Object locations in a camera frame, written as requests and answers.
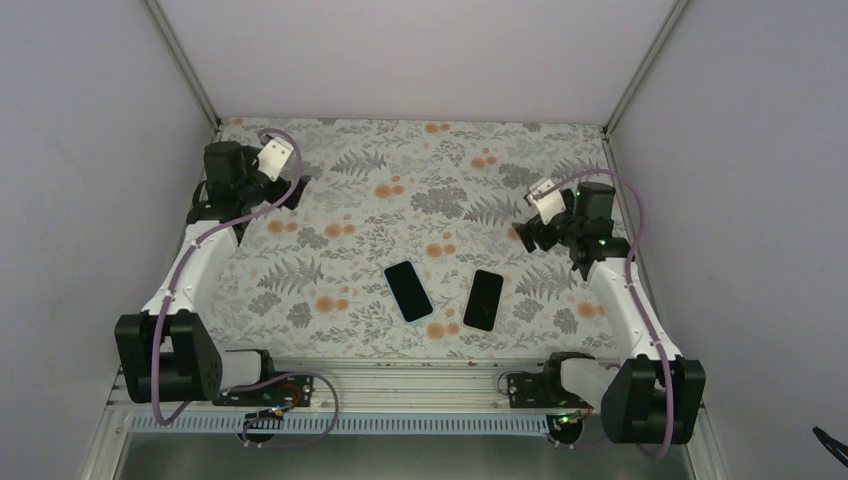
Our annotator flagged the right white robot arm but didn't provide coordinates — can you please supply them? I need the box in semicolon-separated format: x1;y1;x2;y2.
507;179;706;447

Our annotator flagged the black object at corner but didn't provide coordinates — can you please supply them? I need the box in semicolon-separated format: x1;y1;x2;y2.
812;426;848;467

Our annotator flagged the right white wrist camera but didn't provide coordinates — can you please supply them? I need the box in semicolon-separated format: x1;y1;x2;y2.
525;178;567;225

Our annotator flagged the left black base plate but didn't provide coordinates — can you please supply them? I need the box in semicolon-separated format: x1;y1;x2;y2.
212;375;314;409

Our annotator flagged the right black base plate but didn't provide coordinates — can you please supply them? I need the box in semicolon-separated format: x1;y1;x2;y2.
496;371;568;409

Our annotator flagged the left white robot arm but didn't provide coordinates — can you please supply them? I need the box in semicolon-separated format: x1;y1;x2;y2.
114;137;309;405

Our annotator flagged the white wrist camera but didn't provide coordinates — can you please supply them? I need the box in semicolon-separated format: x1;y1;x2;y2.
525;178;567;225
257;138;294;182

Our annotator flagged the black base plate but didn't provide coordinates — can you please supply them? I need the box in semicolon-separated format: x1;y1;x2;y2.
212;375;314;409
496;371;568;409

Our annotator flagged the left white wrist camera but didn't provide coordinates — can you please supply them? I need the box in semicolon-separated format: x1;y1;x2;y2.
257;138;294;182

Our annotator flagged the black phone from beige case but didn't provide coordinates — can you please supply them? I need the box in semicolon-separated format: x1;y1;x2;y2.
463;270;504;332

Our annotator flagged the aluminium rail frame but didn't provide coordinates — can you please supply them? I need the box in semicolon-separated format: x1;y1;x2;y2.
106;358;587;414

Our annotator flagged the floral patterned table mat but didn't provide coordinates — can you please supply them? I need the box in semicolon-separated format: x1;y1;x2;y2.
204;117;617;359

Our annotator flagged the slotted grey cable duct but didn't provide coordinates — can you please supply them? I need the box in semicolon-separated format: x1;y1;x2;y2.
129;412;549;436

